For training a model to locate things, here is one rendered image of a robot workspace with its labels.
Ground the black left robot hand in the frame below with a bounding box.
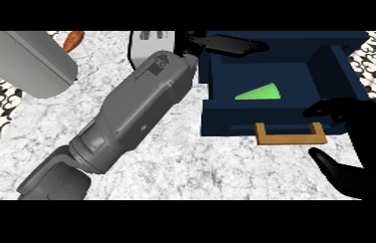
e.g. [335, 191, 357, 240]
[175, 30, 270, 59]

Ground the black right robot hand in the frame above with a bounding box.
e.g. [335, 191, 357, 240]
[301, 97, 376, 201]

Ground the navy blue open drawer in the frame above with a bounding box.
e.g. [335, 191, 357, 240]
[196, 30, 376, 106]

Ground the white cup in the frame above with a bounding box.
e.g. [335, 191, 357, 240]
[127, 30, 177, 73]

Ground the green wedge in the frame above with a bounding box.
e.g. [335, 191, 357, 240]
[233, 82, 283, 101]

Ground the orange carrot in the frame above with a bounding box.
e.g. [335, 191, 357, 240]
[62, 31, 87, 54]

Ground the grey rounded appliance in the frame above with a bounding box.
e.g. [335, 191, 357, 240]
[0, 30, 79, 100]

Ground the navy drawer front, wooden handle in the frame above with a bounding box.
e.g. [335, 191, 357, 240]
[199, 98, 363, 146]

